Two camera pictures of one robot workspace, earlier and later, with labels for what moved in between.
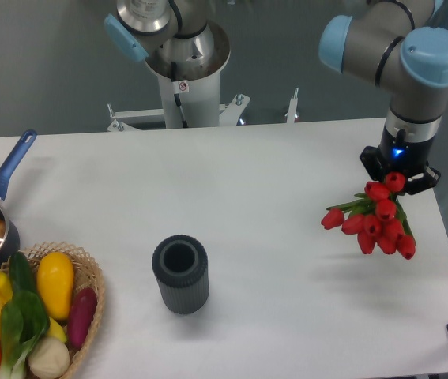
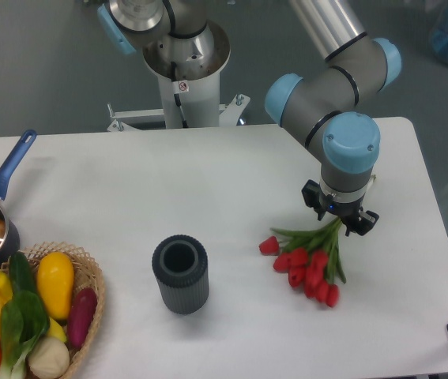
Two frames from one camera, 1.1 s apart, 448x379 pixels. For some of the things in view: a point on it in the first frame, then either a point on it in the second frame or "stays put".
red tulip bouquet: [376, 216] → [310, 260]
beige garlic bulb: [49, 358] stays put
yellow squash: [55, 279] stays put
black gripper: [396, 154] → [319, 200]
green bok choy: [24, 320] stays put
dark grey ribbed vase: [180, 264] stays put
